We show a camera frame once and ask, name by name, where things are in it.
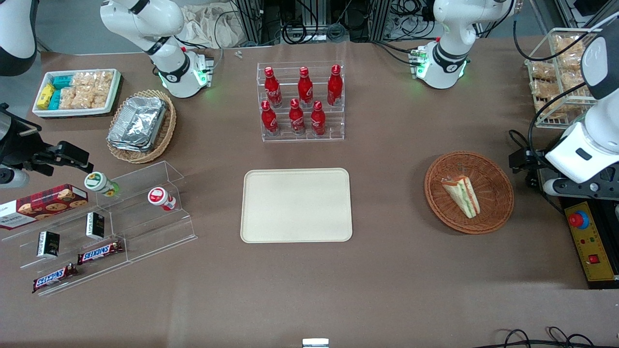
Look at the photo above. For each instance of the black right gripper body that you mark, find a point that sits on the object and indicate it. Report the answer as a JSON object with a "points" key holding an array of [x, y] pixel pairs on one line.
{"points": [[18, 145]]}

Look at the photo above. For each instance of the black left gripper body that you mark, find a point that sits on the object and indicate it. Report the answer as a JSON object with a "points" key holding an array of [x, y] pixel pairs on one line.
{"points": [[532, 159]]}

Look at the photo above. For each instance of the triangle sandwich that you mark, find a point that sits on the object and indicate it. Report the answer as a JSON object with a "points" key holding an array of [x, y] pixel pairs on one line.
{"points": [[462, 195]]}

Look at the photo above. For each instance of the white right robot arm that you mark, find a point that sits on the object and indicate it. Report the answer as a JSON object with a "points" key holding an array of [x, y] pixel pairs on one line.
{"points": [[159, 24]]}

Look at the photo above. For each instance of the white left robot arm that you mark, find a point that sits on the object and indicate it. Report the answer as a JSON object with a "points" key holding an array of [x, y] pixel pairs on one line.
{"points": [[452, 29]]}

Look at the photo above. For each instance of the round brown wicker basket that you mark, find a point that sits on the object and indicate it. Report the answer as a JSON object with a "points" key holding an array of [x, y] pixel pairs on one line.
{"points": [[493, 203]]}

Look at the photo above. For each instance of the aluminium foil tray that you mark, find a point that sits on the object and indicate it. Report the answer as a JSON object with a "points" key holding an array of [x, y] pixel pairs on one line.
{"points": [[138, 121]]}

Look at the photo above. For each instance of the oval tan wicker basket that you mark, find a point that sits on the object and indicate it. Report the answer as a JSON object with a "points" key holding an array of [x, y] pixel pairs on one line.
{"points": [[167, 130]]}

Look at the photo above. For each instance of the cream plastic tray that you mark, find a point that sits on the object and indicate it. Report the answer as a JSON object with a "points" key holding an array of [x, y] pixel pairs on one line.
{"points": [[295, 205]]}

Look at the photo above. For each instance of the green lid cup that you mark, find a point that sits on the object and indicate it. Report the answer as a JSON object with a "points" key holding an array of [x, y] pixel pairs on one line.
{"points": [[96, 182]]}

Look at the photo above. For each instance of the white plastic snack bin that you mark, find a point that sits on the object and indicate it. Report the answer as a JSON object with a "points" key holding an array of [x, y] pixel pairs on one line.
{"points": [[38, 112]]}

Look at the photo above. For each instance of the yellow snack pack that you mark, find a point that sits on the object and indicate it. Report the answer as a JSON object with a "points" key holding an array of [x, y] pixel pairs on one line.
{"points": [[45, 96]]}

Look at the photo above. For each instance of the red tartan cookie box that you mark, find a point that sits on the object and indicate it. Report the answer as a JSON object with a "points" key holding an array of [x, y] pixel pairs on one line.
{"points": [[43, 205]]}

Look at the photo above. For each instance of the teal snack pack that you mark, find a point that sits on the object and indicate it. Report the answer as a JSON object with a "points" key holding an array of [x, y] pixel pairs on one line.
{"points": [[62, 81], [55, 100]]}

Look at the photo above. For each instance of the clear rice cracker bag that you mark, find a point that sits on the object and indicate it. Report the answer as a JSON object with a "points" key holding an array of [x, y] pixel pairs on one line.
{"points": [[100, 99], [84, 98], [67, 98], [104, 81], [82, 80]]}

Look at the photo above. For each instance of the small black box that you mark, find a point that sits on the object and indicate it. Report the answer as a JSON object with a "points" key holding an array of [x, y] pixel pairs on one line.
{"points": [[95, 225], [48, 244]]}

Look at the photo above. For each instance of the fried snack bag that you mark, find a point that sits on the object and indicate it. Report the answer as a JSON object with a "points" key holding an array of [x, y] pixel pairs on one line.
{"points": [[573, 77], [546, 92], [568, 46], [544, 71]]}

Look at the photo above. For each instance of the snickers chocolate bar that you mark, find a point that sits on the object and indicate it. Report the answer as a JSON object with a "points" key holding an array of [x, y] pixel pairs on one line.
{"points": [[53, 278], [99, 252]]}

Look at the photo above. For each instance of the clear acrylic stepped shelf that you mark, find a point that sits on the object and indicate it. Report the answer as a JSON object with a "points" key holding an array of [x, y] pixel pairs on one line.
{"points": [[72, 270], [154, 232]]}

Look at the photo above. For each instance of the yellow emergency stop box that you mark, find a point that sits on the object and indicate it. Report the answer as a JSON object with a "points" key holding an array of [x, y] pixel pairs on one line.
{"points": [[592, 251]]}

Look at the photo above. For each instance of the clear acrylic bottle rack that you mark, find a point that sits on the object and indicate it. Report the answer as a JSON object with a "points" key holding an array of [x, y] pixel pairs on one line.
{"points": [[333, 130]]}

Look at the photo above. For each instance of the beige cloth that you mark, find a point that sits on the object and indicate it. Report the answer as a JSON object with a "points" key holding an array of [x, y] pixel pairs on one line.
{"points": [[208, 24]]}

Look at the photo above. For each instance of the red cola bottle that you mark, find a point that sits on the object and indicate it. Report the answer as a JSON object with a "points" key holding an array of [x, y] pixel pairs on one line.
{"points": [[334, 87], [297, 118], [305, 89], [269, 121], [317, 121], [272, 89]]}

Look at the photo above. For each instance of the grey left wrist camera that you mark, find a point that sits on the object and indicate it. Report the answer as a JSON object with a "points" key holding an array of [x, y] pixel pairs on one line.
{"points": [[556, 187]]}

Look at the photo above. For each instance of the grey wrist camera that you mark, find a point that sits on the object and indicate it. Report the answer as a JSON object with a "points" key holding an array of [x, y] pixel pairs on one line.
{"points": [[12, 178], [556, 187]]}

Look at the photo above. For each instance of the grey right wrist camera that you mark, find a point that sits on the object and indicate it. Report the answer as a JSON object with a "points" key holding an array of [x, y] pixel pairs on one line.
{"points": [[12, 178]]}

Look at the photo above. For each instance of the aluminium frame post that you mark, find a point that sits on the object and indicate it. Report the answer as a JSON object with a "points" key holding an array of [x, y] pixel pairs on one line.
{"points": [[384, 19], [251, 21]]}

